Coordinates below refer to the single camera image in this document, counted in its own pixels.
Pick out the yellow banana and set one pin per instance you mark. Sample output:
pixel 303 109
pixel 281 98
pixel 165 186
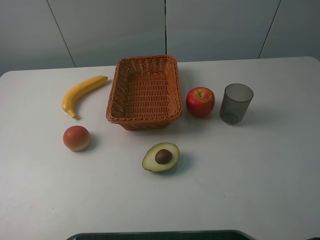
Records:
pixel 78 91

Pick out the grey translucent plastic cup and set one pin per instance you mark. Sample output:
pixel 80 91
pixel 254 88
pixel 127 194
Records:
pixel 236 100

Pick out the halved avocado with pit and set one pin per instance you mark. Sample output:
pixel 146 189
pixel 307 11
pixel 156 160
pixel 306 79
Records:
pixel 161 157

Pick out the red apple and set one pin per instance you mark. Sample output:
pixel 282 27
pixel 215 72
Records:
pixel 200 102

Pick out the orange peach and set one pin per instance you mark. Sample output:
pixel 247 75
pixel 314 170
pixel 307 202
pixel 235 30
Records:
pixel 76 138

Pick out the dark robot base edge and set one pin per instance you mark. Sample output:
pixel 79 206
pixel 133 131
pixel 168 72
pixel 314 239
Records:
pixel 166 235

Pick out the brown wicker basket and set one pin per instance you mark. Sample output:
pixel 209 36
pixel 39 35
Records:
pixel 145 93

